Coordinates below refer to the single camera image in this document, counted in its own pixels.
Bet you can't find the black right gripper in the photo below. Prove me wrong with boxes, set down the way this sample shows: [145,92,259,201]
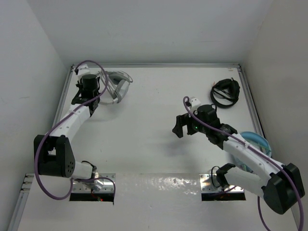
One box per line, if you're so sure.
[172,111,208,138]

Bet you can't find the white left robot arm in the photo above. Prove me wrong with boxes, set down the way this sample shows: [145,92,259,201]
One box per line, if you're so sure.
[34,74,100,180]

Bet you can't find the black wrapped headphones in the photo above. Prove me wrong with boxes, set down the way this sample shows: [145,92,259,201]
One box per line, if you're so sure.
[210,78,240,109]

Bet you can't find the blue headphones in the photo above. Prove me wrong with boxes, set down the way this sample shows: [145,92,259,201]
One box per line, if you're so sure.
[233,131,272,173]

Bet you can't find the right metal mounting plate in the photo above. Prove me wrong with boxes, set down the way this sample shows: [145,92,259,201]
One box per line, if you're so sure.
[199,173,244,193]

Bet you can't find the metal mounting plate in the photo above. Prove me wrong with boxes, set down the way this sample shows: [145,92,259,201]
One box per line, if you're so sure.
[72,173,115,193]
[199,173,244,193]

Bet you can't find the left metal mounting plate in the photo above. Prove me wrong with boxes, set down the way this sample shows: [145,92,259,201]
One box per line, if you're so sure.
[72,173,115,193]

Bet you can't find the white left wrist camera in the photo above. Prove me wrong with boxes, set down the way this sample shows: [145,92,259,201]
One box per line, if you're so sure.
[74,64,90,78]

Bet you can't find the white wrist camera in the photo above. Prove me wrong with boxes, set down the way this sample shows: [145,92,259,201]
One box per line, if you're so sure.
[74,64,90,78]
[189,97,201,112]

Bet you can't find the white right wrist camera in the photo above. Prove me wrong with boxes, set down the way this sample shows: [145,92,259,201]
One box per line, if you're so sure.
[189,97,201,112]

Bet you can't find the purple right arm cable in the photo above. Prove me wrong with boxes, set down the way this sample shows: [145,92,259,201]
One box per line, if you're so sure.
[182,96,304,231]

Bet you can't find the aluminium table frame rail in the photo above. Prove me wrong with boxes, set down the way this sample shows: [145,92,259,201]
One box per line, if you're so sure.
[18,64,264,231]

